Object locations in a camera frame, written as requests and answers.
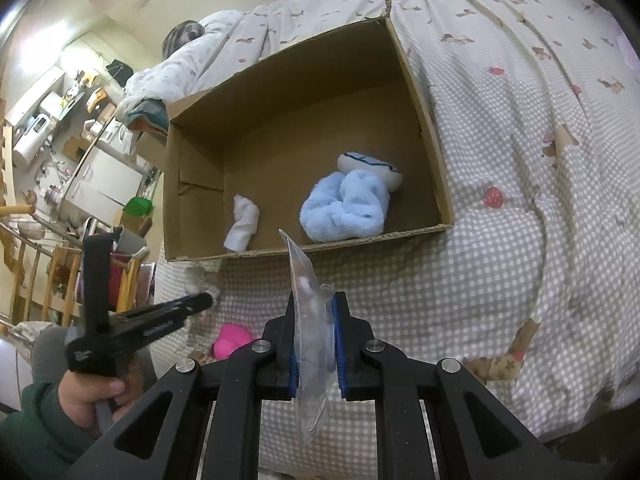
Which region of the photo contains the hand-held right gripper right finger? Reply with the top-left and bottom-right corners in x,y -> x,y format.
332,292 -> 608,480

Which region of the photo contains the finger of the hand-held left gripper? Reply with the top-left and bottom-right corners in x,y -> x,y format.
167,292 -> 215,317

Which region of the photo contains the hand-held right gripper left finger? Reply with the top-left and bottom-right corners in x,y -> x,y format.
65,292 -> 301,480

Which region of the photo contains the clear plastic bag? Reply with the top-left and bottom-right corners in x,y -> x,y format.
278,229 -> 337,447

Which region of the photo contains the white sock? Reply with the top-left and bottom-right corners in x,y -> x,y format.
223,194 -> 261,252

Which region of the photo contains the light blue plush toy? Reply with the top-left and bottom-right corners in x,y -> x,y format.
299,151 -> 405,244

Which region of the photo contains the cardboard box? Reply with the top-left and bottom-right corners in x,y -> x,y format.
163,0 -> 456,263

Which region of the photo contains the person's left forearm green sleeve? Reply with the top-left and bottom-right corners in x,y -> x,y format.
0,382 -> 108,480

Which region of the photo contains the person's left hand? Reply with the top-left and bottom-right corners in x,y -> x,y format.
56,360 -> 151,440

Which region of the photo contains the pink plastic toy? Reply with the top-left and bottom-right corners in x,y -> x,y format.
212,324 -> 256,361

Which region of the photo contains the wooden chair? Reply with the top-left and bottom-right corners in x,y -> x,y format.
0,200 -> 146,326

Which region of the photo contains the green plastic container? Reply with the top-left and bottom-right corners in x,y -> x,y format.
122,197 -> 154,221

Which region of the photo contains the white cabinet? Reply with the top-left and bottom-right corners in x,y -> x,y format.
60,145 -> 146,221

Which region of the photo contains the checkered printed bedspread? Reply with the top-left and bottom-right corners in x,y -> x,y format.
150,0 -> 640,476

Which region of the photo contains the grey striped pillow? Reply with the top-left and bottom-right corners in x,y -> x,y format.
162,20 -> 206,58

